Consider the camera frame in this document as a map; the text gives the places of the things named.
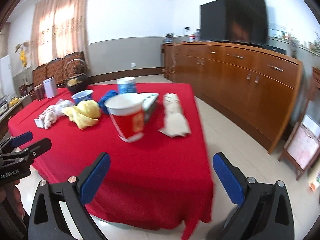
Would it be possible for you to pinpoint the white patterned wrapper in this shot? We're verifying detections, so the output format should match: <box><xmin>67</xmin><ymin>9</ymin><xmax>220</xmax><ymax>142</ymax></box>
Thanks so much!
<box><xmin>34</xmin><ymin>99</ymin><xmax>75</xmax><ymax>129</ymax></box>

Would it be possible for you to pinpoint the yellow cloth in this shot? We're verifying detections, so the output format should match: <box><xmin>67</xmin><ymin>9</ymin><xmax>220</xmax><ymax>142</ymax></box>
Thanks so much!
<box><xmin>62</xmin><ymin>100</ymin><xmax>101</xmax><ymax>129</ymax></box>

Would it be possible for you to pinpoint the blue knitted cloth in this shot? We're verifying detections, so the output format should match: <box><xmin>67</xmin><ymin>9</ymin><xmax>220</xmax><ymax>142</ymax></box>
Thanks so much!
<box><xmin>98</xmin><ymin>89</ymin><xmax>118</xmax><ymax>115</ymax></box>

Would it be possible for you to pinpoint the red paper cup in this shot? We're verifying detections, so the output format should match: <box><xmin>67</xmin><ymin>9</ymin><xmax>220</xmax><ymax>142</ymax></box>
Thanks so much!
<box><xmin>105</xmin><ymin>93</ymin><xmax>144</xmax><ymax>142</ymax></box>

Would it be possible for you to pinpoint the beige paper bag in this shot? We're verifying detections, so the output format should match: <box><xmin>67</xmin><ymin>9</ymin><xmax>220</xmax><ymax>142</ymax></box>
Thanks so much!
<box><xmin>158</xmin><ymin>93</ymin><xmax>191</xmax><ymax>138</ymax></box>

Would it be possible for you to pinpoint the milk carton box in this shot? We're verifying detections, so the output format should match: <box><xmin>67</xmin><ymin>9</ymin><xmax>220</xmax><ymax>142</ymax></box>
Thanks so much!
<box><xmin>141</xmin><ymin>93</ymin><xmax>159</xmax><ymax>122</ymax></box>

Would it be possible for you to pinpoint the person's left hand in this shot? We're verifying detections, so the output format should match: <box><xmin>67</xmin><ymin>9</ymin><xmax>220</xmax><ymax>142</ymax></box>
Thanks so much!
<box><xmin>0</xmin><ymin>179</ymin><xmax>25</xmax><ymax>218</ymax></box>

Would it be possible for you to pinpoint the dark brown cup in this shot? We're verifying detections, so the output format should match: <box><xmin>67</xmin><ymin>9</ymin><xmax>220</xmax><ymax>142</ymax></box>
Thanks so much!
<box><xmin>34</xmin><ymin>84</ymin><xmax>44</xmax><ymax>101</ymax></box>

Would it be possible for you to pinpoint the silver tin canister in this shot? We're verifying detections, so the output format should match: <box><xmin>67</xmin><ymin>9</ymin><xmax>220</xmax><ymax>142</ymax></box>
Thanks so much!
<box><xmin>43</xmin><ymin>77</ymin><xmax>57</xmax><ymax>99</ymax></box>

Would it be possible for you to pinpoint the pink floral bag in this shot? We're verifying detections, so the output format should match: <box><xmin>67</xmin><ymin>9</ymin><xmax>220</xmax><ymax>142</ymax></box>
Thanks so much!
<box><xmin>287</xmin><ymin>125</ymin><xmax>319</xmax><ymax>170</ymax></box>

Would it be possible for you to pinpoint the carved wooden stand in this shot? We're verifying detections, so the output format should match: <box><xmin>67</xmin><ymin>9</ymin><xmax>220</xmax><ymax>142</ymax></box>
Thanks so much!
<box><xmin>278</xmin><ymin>67</ymin><xmax>319</xmax><ymax>180</ymax></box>

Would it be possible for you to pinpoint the black iron teapot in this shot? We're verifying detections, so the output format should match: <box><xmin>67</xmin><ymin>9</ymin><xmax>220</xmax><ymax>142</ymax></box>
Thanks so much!
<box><xmin>64</xmin><ymin>59</ymin><xmax>88</xmax><ymax>95</ymax></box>

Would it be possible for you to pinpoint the carved wooden chair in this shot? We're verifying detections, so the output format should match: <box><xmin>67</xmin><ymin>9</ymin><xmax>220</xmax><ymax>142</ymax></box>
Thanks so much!
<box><xmin>19</xmin><ymin>51</ymin><xmax>87</xmax><ymax>95</ymax></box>

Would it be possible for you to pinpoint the red tablecloth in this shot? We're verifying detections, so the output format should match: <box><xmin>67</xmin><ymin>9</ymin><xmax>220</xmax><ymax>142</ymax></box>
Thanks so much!
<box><xmin>8</xmin><ymin>83</ymin><xmax>214</xmax><ymax>239</ymax></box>

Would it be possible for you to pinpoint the wooden sideboard cabinet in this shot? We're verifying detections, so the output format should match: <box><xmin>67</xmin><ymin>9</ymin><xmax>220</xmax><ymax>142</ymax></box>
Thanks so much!
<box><xmin>162</xmin><ymin>42</ymin><xmax>303</xmax><ymax>153</ymax></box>

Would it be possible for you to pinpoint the beige curtain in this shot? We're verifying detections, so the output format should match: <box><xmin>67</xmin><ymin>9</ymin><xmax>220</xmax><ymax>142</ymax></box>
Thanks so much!
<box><xmin>30</xmin><ymin>0</ymin><xmax>88</xmax><ymax>67</ymax></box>

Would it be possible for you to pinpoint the black set-top box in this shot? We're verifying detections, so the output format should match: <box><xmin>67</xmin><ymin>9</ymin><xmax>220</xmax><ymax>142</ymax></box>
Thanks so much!
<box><xmin>263</xmin><ymin>44</ymin><xmax>286</xmax><ymax>55</ymax></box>

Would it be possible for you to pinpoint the black flat television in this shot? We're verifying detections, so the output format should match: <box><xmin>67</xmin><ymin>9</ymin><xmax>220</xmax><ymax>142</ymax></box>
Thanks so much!
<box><xmin>200</xmin><ymin>0</ymin><xmax>268</xmax><ymax>44</ymax></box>

